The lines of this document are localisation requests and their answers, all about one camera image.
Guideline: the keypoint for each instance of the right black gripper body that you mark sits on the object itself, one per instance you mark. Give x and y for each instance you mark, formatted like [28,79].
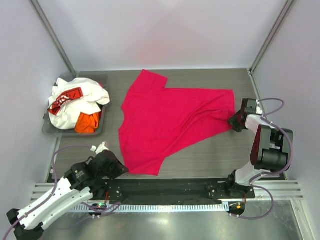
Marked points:
[240,112]

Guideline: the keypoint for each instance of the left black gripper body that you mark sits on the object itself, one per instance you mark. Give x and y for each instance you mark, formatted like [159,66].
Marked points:
[111,172]

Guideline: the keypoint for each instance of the pink t shirt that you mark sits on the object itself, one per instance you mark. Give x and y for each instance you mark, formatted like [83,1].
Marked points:
[160,121]

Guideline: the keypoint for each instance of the white t shirt red print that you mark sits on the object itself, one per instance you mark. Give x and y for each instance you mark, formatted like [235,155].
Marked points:
[69,99]

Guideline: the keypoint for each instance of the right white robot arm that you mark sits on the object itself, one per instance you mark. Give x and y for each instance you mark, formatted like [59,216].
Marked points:
[271,152]

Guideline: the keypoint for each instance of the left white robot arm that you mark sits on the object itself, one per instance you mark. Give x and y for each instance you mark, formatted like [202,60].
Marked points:
[84,181]

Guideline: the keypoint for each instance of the green t shirt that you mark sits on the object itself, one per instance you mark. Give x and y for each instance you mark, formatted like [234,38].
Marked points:
[99,128]

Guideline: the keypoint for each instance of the orange t shirt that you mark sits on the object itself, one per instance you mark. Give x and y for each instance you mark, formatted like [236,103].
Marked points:
[87,124]

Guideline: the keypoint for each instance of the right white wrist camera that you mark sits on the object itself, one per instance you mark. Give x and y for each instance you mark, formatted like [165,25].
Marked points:
[259,110]

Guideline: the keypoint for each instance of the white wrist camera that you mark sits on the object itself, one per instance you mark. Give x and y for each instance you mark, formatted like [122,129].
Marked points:
[104,146]
[259,110]

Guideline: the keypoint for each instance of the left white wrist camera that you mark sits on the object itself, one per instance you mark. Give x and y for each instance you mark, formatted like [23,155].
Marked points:
[104,146]

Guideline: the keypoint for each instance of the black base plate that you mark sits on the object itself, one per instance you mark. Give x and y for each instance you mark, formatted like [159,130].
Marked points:
[173,192]

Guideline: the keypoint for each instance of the aluminium front rail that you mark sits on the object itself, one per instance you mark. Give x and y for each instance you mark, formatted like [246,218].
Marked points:
[281,190]

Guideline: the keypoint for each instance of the white slotted cable duct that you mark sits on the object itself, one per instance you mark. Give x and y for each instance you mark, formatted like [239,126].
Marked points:
[223,207]

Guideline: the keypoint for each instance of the right aluminium frame post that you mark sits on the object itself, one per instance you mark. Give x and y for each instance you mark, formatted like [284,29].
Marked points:
[280,19]

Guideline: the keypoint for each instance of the aluminium frame post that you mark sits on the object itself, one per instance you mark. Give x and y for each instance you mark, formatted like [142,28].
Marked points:
[280,19]
[52,35]

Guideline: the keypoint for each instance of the left aluminium frame post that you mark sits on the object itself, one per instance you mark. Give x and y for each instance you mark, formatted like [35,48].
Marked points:
[52,35]

